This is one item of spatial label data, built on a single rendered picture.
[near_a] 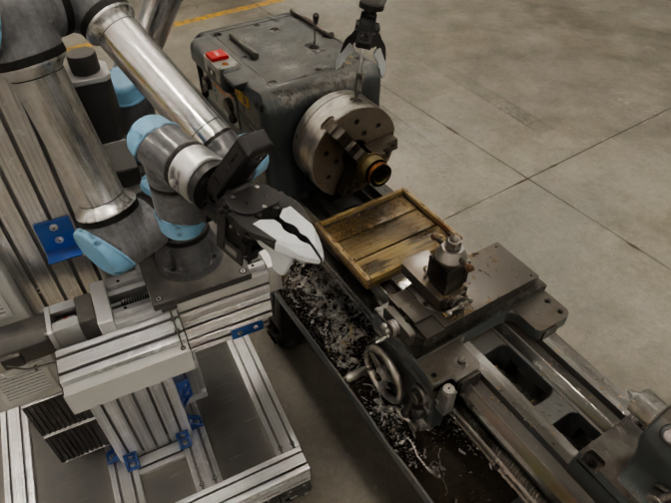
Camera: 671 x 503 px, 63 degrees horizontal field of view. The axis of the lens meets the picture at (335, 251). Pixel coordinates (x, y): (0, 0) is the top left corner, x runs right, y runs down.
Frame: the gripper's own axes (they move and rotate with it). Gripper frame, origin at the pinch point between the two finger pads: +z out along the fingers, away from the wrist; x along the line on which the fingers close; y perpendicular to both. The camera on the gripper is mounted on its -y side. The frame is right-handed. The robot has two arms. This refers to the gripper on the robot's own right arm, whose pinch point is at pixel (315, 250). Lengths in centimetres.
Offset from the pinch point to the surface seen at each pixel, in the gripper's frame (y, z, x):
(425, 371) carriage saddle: 63, 3, -49
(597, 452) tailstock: 56, 42, -55
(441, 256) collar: 39, -8, -60
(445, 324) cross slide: 56, 0, -59
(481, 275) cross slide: 53, -3, -79
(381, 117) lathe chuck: 34, -56, -93
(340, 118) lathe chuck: 32, -60, -78
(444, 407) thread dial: 70, 11, -49
